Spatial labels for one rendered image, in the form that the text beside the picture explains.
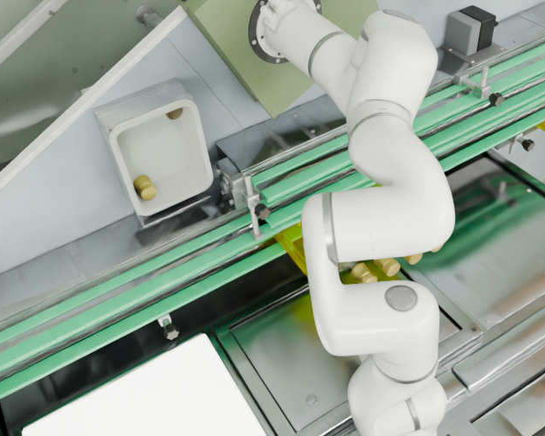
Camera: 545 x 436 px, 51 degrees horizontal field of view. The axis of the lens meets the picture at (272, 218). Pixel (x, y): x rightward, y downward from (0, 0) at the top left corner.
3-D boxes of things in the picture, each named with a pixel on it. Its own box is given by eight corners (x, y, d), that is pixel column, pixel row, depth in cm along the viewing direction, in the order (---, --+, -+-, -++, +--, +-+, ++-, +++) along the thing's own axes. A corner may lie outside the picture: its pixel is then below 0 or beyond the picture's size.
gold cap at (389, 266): (373, 266, 119) (386, 279, 116) (374, 254, 116) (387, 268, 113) (387, 259, 120) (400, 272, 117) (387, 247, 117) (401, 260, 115)
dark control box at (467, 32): (443, 43, 145) (466, 56, 139) (446, 13, 139) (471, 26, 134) (467, 33, 147) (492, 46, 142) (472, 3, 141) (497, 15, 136)
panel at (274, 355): (17, 434, 114) (63, 608, 92) (11, 428, 112) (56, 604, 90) (380, 240, 141) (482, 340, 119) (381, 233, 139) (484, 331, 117)
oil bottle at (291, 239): (265, 227, 131) (316, 289, 117) (261, 210, 127) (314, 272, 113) (285, 217, 133) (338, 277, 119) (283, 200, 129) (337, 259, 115)
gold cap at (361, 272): (350, 278, 117) (363, 292, 114) (350, 267, 115) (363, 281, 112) (364, 271, 118) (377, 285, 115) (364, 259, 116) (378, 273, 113)
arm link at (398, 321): (424, 272, 82) (320, 281, 84) (423, 165, 66) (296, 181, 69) (443, 379, 71) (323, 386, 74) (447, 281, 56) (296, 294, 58)
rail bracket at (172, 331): (146, 310, 128) (169, 354, 119) (138, 291, 123) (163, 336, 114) (163, 302, 129) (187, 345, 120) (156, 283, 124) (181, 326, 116)
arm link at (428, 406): (393, 426, 82) (455, 404, 82) (365, 363, 89) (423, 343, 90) (398, 464, 93) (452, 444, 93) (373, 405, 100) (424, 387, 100)
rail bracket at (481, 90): (449, 83, 135) (491, 109, 127) (453, 55, 130) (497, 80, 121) (462, 78, 136) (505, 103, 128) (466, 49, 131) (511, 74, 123)
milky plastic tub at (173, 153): (125, 196, 122) (139, 221, 116) (91, 108, 106) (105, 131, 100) (198, 164, 127) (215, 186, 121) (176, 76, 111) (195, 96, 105)
